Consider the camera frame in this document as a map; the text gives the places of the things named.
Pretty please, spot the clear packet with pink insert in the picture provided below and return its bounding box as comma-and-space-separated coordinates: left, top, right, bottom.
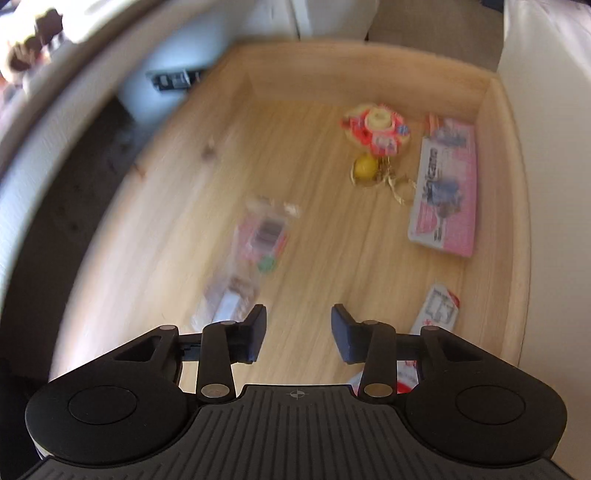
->
235, 196, 302, 274

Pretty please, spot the pink box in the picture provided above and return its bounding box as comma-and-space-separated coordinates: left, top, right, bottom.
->
407, 113, 478, 259

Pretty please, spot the red white packet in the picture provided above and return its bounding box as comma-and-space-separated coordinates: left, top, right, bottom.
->
348, 282, 462, 398

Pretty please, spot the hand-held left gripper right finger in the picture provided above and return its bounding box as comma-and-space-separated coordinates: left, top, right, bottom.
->
331, 304, 481, 407

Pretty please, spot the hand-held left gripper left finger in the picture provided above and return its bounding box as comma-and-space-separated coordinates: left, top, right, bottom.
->
113, 304, 269, 407

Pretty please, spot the clear packet with white insert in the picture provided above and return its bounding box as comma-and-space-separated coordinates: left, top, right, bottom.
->
191, 272, 260, 329

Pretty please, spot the white-fronted wooden drawer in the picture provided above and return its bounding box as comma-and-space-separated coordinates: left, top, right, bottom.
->
48, 39, 532, 402

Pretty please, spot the yellow ball keychain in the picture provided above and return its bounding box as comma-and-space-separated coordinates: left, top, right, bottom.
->
348, 154, 419, 206

